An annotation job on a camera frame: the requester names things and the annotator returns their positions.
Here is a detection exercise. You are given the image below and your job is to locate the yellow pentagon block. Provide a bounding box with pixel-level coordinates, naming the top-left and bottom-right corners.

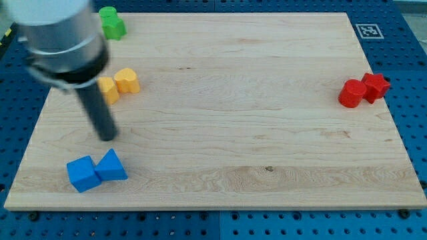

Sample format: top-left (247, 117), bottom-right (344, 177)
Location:
top-left (97, 77), bottom-right (119, 105)

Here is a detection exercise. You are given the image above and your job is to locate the blue cube block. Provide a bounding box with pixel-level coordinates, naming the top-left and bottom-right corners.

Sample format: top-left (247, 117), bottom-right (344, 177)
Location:
top-left (66, 155), bottom-right (101, 193)

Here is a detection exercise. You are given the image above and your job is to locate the red cylinder block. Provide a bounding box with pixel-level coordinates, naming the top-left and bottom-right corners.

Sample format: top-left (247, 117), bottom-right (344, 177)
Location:
top-left (338, 79), bottom-right (367, 108)

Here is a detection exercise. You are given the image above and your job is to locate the green cylinder block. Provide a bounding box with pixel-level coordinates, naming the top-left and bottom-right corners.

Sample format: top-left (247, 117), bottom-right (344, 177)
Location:
top-left (98, 6), bottom-right (117, 21)

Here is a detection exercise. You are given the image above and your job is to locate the red star block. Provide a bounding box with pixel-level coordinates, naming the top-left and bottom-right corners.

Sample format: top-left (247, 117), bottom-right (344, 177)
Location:
top-left (362, 73), bottom-right (391, 104)

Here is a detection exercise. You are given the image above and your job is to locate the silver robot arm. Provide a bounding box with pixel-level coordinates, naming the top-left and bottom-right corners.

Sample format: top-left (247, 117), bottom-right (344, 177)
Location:
top-left (4, 0), bottom-right (109, 91)

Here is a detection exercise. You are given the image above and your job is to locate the wooden board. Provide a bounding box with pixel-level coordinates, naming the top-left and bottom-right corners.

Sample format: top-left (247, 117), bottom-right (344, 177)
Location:
top-left (5, 13), bottom-right (426, 211)

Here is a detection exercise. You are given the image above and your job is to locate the yellow heart block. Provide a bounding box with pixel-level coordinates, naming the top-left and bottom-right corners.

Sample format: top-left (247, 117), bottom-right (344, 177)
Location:
top-left (114, 68), bottom-right (141, 93)

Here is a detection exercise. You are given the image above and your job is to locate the white fiducial marker tag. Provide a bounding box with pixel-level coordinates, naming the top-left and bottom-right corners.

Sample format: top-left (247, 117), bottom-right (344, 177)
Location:
top-left (356, 23), bottom-right (384, 39)

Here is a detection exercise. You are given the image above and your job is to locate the black bolt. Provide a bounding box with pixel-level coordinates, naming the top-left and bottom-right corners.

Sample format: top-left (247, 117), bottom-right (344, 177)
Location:
top-left (398, 209), bottom-right (411, 219)
top-left (27, 211), bottom-right (39, 222)

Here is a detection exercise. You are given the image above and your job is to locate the black bolt front right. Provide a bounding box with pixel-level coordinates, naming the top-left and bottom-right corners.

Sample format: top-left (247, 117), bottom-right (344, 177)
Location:
top-left (398, 209), bottom-right (411, 219)

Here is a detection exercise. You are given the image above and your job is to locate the green star block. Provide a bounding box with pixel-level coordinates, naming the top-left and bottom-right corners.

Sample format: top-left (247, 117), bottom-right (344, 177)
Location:
top-left (101, 17), bottom-right (127, 41)

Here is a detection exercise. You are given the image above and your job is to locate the black bolt front left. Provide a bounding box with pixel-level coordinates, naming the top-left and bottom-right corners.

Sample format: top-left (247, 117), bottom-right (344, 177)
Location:
top-left (27, 211), bottom-right (39, 222)

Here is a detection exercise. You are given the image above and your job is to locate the blue triangular block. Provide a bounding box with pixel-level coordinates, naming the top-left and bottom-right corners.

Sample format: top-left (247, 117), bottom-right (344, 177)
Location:
top-left (95, 149), bottom-right (128, 181)

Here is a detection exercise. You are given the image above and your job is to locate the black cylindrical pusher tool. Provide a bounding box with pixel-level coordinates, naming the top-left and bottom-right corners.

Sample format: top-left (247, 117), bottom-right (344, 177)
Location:
top-left (75, 81), bottom-right (118, 141)

